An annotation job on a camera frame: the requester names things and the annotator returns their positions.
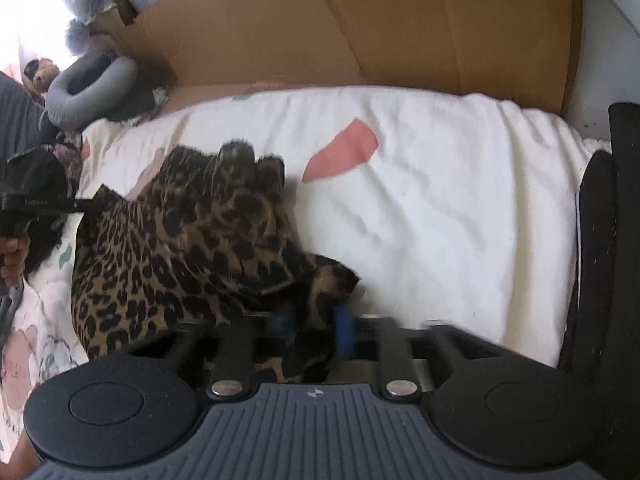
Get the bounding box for small brown plush toy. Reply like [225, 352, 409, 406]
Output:
[22, 57, 61, 93]

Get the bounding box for dark grey pillow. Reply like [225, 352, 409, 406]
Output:
[0, 72, 46, 161]

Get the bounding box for bear printed cream blanket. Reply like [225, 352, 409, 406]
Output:
[0, 84, 611, 461]

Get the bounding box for black folded clothes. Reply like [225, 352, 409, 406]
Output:
[557, 102, 640, 480]

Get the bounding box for person's left hand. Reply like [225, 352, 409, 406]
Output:
[0, 234, 32, 286]

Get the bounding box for black cloth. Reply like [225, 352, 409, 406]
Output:
[102, 72, 173, 123]

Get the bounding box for grey neck pillow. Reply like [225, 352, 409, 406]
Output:
[42, 52, 138, 128]

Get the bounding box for leopard print pants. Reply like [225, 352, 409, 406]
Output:
[70, 141, 362, 386]

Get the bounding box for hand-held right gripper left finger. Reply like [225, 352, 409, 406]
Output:
[125, 304, 297, 402]

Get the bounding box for floral garment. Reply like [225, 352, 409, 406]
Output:
[42, 132, 83, 196]

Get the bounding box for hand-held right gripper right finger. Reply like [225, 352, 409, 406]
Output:
[331, 304, 508, 402]

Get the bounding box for brown cardboard box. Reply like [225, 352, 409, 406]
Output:
[90, 0, 583, 116]

